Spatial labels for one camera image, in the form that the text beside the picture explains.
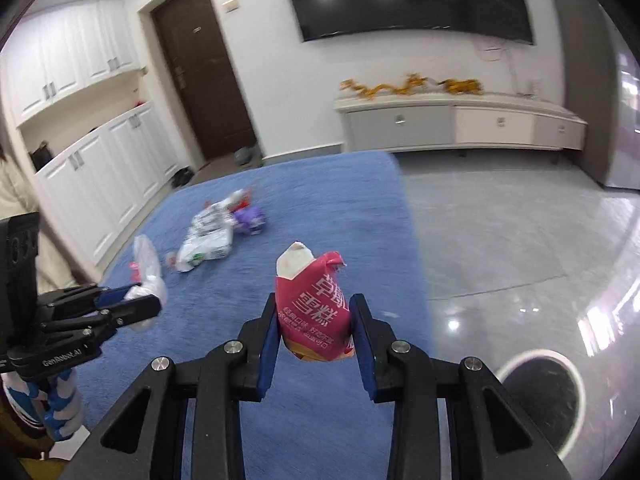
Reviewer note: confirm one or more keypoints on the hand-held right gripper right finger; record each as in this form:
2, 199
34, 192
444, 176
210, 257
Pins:
362, 355

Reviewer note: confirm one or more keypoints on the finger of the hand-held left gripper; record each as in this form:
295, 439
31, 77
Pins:
137, 308
112, 296

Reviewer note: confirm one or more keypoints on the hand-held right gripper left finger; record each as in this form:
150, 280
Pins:
267, 355

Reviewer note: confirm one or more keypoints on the clear plastic bag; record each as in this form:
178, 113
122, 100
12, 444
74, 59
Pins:
147, 265

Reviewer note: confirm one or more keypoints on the pink ice cream wrapper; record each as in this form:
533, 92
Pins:
315, 305

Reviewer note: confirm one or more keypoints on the white packet with green print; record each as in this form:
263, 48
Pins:
205, 251

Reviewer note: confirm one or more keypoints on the purple packet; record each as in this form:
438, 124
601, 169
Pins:
250, 220

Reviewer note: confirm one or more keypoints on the red and white wrapper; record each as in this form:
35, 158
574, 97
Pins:
237, 201

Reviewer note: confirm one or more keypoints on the white trash bin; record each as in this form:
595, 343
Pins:
540, 390

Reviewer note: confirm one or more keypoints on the black bag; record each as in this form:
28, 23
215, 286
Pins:
41, 158

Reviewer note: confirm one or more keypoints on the white base cabinets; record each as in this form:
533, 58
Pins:
115, 175

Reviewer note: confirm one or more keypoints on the dark shoes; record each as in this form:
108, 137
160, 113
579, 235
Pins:
182, 176

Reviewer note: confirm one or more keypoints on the blue rug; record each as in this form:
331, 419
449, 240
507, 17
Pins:
325, 210

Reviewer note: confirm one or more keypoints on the person's brown clothing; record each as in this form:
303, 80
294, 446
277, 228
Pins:
25, 455

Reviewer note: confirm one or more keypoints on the grey bag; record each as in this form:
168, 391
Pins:
245, 156

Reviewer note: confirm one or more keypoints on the red item on shelf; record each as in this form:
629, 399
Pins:
140, 104

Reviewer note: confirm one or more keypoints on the dark brown door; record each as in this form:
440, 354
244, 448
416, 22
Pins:
205, 75

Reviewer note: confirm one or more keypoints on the white television console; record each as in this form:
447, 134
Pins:
450, 122

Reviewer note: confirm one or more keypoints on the gold dragon ornament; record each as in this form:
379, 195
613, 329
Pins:
385, 89

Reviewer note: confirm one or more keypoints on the small gold ornament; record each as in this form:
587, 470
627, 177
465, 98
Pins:
462, 86

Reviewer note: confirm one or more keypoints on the grey refrigerator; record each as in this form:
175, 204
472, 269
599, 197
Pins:
585, 85

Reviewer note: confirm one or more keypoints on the white wall cabinets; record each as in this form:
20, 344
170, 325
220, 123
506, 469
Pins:
65, 55

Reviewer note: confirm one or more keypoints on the beige light switch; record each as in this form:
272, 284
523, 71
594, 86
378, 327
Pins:
231, 5

